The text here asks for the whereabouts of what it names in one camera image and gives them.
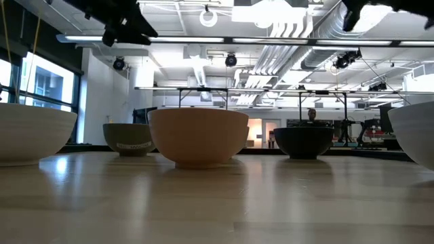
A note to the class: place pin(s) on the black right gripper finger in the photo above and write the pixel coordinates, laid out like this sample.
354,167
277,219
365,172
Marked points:
352,13

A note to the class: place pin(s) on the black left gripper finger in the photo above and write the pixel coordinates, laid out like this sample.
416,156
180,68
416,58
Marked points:
135,27

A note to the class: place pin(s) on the olive green bowl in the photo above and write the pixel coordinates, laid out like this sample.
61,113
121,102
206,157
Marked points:
129,135

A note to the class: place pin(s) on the peach orange bowl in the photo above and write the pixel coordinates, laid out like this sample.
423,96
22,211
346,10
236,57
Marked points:
198,139

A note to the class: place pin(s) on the white bowl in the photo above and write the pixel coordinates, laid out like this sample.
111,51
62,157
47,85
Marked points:
30,135
417,132

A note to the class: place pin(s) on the black bowl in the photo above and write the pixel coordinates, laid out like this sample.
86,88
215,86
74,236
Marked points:
303,142

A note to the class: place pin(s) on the background black robot arm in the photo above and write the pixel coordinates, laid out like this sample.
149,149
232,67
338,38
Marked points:
346,125

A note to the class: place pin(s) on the black ceiling spotlight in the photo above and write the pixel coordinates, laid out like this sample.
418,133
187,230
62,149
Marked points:
342,61
118,63
381,86
231,60

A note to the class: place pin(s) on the black computer monitor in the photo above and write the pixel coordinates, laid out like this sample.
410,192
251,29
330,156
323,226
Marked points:
386,118
145,116

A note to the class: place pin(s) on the overhead light bar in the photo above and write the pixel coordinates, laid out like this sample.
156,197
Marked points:
227,40

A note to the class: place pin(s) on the person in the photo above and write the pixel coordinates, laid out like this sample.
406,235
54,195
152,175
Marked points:
312,115

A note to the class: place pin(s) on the silver ventilation duct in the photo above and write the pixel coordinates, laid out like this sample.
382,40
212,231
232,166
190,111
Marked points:
315,59

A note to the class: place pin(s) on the black metal frame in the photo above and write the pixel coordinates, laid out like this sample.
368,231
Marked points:
203,89
345,112

